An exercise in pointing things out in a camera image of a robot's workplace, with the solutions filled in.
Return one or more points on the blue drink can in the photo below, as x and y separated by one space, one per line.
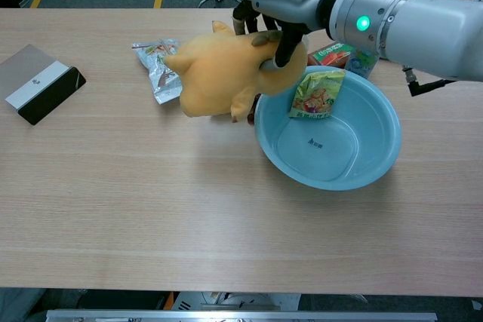
360 63

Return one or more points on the green snack package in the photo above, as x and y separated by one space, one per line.
315 95

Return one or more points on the yellow plush toy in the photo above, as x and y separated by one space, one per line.
219 73

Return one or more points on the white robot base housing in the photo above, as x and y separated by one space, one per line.
234 301

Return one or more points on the silver nut snack bag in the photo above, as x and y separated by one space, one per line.
158 80

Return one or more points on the white and black box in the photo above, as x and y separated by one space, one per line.
37 84

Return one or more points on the orange juice bottle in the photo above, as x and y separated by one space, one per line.
332 54

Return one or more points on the dark purple grape bunch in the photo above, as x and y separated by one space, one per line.
251 118

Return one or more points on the light blue plastic basin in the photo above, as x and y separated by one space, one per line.
339 148

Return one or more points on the aluminium rail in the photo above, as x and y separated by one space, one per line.
241 316

